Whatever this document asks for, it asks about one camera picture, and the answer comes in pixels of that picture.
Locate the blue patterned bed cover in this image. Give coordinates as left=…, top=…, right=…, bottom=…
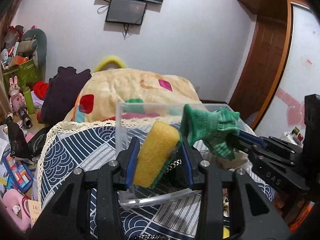
left=37, top=121, right=276, bottom=240

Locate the pink plush cushion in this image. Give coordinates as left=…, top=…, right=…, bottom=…
left=2, top=189, right=31, bottom=232

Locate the clear plastic storage bin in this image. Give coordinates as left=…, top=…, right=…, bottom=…
left=115, top=101, right=247, bottom=210

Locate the yellow plush ring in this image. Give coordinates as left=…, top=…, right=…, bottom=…
left=93, top=55, right=128, bottom=73

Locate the grey green plush toy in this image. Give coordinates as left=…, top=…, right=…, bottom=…
left=17, top=28, right=47, bottom=68

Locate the green cardboard box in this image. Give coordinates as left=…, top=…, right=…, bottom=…
left=3, top=60, right=42, bottom=92

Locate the wooden door frame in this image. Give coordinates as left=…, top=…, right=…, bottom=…
left=229, top=0, right=308, bottom=129

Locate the beige fluffy blanket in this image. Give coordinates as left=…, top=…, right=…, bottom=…
left=64, top=68, right=201, bottom=122

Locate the dark purple clothing pile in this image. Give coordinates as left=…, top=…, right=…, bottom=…
left=40, top=66, right=92, bottom=126

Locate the green cylinder bottle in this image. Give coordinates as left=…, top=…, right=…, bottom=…
left=23, top=86, right=35, bottom=114

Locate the pink rabbit toy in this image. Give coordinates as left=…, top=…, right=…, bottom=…
left=9, top=76, right=26, bottom=115

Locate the colourful block puzzle box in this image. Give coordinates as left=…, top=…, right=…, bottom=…
left=2, top=152, right=34, bottom=193

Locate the yellow green sponge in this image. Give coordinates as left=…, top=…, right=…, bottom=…
left=133, top=121, right=181, bottom=189

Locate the red plush item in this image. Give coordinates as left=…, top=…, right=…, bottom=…
left=33, top=81, right=49, bottom=101

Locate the green knitted glove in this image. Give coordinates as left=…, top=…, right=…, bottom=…
left=180, top=104, right=240, bottom=161

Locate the small wall monitor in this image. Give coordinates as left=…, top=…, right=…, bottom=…
left=105, top=0, right=147, bottom=25

